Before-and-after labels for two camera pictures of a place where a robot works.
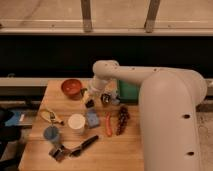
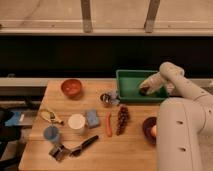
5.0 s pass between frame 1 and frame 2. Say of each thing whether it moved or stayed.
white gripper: moved
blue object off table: stayed
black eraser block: moved
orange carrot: stayed
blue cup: stayed
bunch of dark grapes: stayed
